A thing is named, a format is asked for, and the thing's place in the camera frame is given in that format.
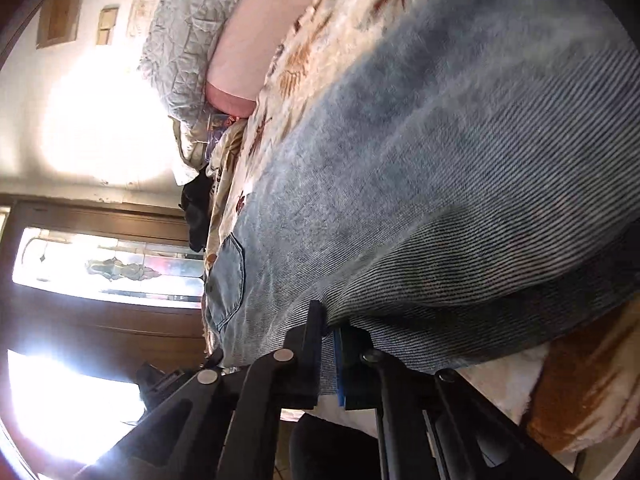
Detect blue denim pants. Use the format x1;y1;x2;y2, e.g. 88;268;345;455
206;0;639;373

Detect black cloth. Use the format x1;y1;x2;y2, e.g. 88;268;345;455
179;167;214;252

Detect brown wooden door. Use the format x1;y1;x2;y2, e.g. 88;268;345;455
0;194;207;480

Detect leaf print cream blanket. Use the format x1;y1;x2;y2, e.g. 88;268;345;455
207;0;639;453

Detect grey quilted blanket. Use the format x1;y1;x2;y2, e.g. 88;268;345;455
139;0;240;127

